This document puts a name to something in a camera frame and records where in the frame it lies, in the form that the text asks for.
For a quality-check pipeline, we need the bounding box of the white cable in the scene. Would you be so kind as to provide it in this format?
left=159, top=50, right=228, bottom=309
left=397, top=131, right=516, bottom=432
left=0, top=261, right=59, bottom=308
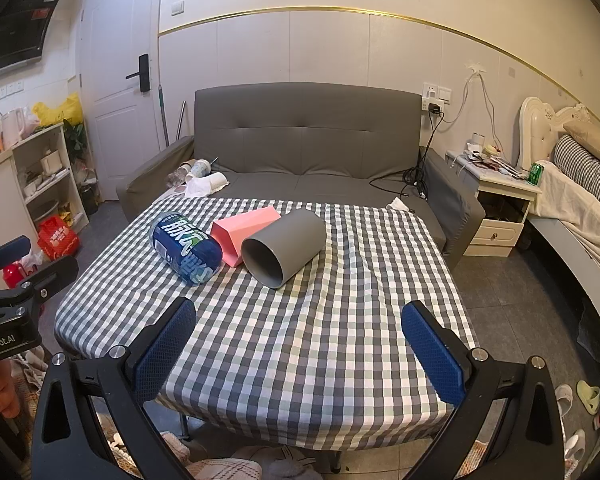
left=459, top=64, right=504, bottom=154

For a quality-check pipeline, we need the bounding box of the black range hood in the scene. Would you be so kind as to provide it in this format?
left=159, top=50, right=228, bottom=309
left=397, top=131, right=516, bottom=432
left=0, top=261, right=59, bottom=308
left=0, top=0, right=66, bottom=86

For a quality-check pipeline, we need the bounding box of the pink kettle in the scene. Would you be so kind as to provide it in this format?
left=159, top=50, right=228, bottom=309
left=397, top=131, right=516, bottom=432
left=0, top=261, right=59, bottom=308
left=2, top=108, right=27, bottom=149

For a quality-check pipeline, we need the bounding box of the white wall socket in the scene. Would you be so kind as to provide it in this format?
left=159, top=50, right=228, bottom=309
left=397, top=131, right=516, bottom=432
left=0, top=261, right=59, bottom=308
left=421, top=82, right=454, bottom=111

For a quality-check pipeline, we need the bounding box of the yellow plastic bag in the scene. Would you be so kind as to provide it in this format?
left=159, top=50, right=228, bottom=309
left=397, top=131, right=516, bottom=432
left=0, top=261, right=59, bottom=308
left=32, top=92, right=84, bottom=129

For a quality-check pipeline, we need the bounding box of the checked pillow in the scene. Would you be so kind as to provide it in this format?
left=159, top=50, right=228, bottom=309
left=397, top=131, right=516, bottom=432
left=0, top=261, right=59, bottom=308
left=552, top=134, right=600, bottom=222

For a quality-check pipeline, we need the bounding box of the grey cup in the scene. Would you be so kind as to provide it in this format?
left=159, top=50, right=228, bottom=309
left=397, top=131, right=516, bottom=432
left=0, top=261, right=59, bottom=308
left=240, top=209, right=327, bottom=290

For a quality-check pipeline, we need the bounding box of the printed paper cup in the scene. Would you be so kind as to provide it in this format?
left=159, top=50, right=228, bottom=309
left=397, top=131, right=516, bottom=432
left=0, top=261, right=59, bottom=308
left=185, top=158, right=212, bottom=184

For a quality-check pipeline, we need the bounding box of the red shopping bag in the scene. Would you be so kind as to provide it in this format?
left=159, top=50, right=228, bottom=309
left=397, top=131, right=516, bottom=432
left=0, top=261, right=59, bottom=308
left=36, top=215, right=81, bottom=261

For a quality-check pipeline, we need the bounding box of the black door lock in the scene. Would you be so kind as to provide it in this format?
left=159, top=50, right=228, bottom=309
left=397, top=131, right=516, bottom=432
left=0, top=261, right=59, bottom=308
left=125, top=53, right=151, bottom=93

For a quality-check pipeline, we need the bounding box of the blue drink can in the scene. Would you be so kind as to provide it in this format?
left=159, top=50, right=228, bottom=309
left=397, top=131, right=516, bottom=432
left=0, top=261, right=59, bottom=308
left=149, top=208, right=223, bottom=287

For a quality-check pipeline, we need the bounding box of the grey sofa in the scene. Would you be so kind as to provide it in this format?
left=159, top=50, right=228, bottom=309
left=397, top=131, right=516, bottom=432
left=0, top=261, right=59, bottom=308
left=116, top=81, right=486, bottom=271

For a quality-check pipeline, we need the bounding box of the grey shoe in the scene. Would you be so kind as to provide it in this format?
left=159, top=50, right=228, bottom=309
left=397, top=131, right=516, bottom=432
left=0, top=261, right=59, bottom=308
left=230, top=447, right=322, bottom=480

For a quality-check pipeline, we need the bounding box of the green mop handle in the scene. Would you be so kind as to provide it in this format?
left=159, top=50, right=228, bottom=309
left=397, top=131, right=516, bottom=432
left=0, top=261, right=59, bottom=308
left=154, top=83, right=171, bottom=147

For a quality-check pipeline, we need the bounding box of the person's left hand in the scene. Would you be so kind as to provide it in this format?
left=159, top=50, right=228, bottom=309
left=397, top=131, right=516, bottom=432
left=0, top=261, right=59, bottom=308
left=0, top=359, right=20, bottom=428

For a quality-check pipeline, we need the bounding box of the white bed headboard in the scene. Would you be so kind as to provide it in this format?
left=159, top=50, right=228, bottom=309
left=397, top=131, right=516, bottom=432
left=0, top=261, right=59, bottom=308
left=517, top=96, right=591, bottom=171

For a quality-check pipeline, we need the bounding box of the red bottle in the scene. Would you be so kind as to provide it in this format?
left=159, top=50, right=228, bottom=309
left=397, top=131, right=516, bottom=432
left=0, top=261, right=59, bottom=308
left=2, top=262, right=27, bottom=291

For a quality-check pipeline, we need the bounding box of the green plant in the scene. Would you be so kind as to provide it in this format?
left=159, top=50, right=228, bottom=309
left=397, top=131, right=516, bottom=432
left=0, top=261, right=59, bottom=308
left=62, top=119, right=89, bottom=162

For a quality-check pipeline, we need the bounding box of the white shelf cabinet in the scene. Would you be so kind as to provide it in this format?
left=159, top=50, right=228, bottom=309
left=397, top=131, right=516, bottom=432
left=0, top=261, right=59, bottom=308
left=0, top=122, right=91, bottom=262

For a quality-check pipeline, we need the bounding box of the white door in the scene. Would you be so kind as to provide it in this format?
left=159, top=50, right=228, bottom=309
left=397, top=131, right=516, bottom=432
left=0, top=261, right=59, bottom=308
left=76, top=0, right=164, bottom=204

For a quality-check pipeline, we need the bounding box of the white slipper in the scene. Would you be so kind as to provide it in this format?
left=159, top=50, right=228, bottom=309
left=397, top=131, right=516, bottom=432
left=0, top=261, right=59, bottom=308
left=562, top=428, right=587, bottom=472
left=553, top=383, right=575, bottom=419

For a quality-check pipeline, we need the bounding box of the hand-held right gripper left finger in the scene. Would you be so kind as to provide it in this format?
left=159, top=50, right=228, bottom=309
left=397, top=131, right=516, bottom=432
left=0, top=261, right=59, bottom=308
left=31, top=296, right=197, bottom=480

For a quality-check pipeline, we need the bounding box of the grey checked tablecloth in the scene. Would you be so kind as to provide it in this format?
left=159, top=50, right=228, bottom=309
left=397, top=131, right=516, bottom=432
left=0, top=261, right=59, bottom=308
left=54, top=195, right=481, bottom=449

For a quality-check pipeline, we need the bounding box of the black cable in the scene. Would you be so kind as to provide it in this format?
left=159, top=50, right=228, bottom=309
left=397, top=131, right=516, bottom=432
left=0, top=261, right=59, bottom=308
left=369, top=110, right=446, bottom=199

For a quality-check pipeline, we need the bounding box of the yellow green slipper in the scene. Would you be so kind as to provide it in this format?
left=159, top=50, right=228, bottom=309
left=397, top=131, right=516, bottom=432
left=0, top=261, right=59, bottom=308
left=575, top=379, right=600, bottom=415

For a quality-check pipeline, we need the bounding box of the cream nightstand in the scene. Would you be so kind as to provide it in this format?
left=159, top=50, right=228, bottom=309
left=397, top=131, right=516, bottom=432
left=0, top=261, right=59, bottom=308
left=445, top=149, right=542, bottom=259

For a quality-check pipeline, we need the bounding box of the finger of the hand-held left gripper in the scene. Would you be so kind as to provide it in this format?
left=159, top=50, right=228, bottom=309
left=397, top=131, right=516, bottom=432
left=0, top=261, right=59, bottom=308
left=0, top=235, right=32, bottom=272
left=11, top=255, right=80, bottom=307

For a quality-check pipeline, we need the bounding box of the grey bed frame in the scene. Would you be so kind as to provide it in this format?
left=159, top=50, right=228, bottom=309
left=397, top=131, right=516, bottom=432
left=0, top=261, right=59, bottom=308
left=524, top=214, right=600, bottom=343

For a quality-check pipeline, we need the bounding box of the cream blanket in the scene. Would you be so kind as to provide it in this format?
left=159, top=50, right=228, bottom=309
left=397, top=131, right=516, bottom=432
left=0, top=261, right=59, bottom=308
left=534, top=164, right=600, bottom=288

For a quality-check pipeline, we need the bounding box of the pink square cup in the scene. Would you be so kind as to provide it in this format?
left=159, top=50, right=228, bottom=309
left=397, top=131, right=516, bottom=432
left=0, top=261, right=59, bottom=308
left=210, top=206, right=281, bottom=267

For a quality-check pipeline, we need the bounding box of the beige pillow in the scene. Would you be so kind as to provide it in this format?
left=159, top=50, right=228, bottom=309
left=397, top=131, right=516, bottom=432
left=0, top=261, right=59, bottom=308
left=562, top=117, right=600, bottom=164

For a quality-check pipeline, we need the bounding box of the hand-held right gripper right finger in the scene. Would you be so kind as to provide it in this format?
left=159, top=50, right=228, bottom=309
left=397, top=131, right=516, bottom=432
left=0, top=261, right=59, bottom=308
left=400, top=300, right=566, bottom=480

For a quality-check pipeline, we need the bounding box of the white paper cup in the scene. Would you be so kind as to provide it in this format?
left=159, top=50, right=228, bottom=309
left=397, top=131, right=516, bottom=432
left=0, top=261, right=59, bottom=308
left=200, top=172, right=230, bottom=196

